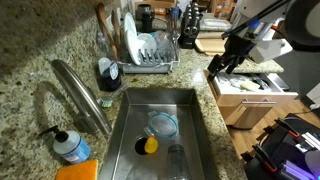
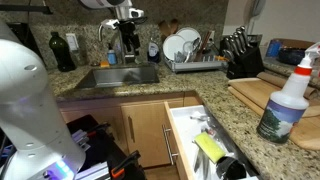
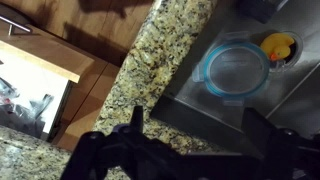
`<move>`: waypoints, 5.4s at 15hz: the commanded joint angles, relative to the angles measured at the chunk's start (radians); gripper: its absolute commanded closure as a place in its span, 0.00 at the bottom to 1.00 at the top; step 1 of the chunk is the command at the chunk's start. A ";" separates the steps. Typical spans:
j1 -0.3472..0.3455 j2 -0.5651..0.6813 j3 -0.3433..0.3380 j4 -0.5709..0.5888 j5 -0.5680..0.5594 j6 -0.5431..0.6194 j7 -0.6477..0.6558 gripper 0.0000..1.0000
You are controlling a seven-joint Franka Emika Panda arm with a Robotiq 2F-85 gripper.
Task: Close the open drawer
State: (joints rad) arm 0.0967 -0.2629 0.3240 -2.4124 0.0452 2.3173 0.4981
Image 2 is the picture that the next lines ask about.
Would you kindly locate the black round item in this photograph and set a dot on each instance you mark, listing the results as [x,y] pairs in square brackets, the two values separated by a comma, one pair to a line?
[230,168]

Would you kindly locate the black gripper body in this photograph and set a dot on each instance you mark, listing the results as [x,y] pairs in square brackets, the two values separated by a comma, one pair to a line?
[128,31]

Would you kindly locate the dark green glass bottle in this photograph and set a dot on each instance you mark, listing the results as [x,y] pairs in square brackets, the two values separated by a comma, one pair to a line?
[61,53]

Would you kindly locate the grey dish rack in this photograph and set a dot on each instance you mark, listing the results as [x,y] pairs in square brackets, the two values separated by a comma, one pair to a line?
[196,65]

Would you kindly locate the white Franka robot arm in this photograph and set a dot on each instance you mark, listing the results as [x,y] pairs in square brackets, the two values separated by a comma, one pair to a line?
[30,100]

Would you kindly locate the white wall outlet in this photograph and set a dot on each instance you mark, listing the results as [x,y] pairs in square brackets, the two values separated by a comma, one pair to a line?
[212,35]
[72,41]

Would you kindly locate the wooden spoon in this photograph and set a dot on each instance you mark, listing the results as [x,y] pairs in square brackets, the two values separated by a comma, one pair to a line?
[174,25]
[163,28]

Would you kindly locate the white spray bottle red collar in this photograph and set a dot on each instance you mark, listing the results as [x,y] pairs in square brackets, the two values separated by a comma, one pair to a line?
[286,106]

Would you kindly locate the small white drawer item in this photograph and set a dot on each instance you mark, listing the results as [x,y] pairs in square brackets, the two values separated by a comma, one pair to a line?
[199,117]

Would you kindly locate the stainless steel sink basin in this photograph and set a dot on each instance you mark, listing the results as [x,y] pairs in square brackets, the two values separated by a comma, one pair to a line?
[123,76]

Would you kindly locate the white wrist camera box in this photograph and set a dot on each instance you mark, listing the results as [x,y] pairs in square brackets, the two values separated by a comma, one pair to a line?
[109,24]

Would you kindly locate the stainless steel faucet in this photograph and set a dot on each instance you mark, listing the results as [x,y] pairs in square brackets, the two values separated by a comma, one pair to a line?
[99,33]

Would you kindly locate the large wooden cutting board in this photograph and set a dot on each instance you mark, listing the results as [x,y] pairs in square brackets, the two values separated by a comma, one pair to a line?
[308,133]

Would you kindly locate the dark bowl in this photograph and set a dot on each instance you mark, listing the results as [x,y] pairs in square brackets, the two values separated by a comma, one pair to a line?
[291,56]

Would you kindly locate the black equipment cart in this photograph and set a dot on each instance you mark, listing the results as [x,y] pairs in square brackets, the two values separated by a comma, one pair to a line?
[100,150]

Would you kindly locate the white dinner plate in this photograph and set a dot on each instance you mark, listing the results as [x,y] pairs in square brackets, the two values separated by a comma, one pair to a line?
[173,46]
[190,34]

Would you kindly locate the brown utensil bundle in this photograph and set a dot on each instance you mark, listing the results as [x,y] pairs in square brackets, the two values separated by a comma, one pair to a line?
[204,45]

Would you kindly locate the yellow sponge brush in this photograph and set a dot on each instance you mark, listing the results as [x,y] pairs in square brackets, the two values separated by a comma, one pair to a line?
[209,146]

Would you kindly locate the blue container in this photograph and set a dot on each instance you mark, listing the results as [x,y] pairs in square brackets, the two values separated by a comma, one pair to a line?
[274,48]

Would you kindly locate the clear drinking glass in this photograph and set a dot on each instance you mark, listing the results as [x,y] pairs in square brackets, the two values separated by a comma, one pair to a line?
[190,46]

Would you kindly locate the black clamp orange trigger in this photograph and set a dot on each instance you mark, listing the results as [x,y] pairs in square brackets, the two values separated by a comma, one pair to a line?
[99,128]
[125,163]

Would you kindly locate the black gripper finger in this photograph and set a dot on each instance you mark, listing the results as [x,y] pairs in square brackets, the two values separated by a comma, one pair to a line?
[126,50]
[136,48]

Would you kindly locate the silver aluminium frame rail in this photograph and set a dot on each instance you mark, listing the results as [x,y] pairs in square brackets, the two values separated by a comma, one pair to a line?
[93,171]

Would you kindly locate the dish soap bottle dark liquid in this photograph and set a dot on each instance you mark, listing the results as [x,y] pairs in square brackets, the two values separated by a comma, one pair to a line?
[153,51]

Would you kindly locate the wooden kitchen drawer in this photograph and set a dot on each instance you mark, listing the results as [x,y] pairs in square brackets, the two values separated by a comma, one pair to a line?
[180,143]

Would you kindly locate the orange sponge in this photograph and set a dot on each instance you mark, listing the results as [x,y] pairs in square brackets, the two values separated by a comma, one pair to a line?
[104,64]

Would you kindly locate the black knife block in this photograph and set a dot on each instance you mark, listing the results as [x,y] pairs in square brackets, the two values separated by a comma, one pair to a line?
[248,63]

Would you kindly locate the black overhead bar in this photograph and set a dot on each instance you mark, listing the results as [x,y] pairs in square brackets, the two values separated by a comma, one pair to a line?
[26,9]

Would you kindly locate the kitchen scissors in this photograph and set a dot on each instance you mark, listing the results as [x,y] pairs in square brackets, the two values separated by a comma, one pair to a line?
[228,55]

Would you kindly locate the small orange item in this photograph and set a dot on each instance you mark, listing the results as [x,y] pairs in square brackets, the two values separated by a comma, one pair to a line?
[221,58]

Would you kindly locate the small wooden cutting board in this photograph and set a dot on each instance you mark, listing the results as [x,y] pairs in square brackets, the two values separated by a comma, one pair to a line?
[256,91]

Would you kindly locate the blue soap pump dispenser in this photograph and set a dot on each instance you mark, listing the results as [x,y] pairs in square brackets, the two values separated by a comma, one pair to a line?
[112,57]

